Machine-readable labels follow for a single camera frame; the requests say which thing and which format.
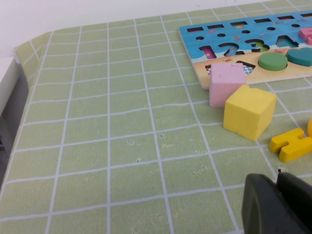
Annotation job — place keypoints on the green circle piece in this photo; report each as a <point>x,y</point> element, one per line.
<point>272,61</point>

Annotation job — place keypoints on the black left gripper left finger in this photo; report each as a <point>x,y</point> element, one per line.
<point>263,209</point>

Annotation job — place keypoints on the green checked tablecloth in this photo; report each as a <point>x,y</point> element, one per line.
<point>97,122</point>

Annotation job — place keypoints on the pink number five piece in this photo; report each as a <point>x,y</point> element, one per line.
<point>306,33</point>

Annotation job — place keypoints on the teal heart piece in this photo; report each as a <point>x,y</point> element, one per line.
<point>301,57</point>

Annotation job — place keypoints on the yellow equals sign piece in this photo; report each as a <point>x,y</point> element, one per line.
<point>292,151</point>

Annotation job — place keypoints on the yellow cube block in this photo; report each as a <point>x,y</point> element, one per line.
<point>246,112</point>

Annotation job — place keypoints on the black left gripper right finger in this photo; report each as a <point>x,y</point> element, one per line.
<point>297,192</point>

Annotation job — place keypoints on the colourful wooden puzzle board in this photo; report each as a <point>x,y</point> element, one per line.
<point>258,34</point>

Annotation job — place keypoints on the pink cube block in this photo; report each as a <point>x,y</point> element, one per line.
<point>224,83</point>

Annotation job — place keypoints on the grey side panel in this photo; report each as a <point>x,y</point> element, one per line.
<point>9,97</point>

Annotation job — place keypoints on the yellow toy duck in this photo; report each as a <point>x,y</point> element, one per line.
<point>310,126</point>

